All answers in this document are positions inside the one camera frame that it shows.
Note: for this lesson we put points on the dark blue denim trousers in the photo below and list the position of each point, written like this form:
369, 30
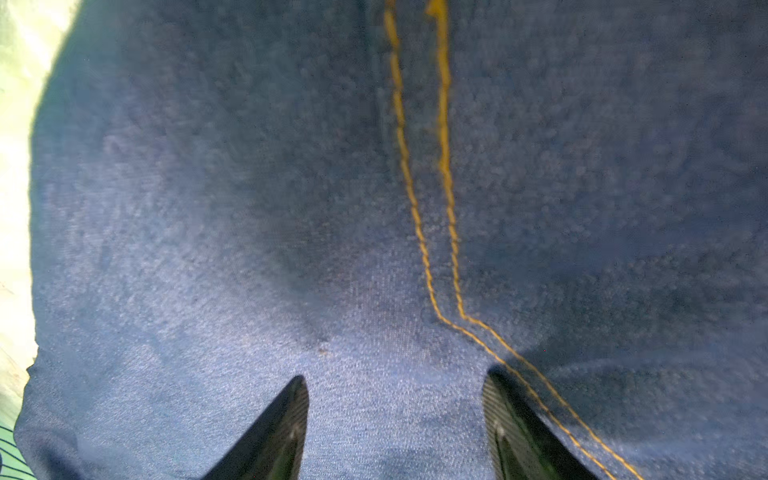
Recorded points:
398, 200

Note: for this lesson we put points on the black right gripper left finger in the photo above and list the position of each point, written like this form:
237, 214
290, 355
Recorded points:
272, 447

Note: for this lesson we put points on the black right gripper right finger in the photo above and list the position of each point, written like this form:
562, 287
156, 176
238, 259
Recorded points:
520, 445

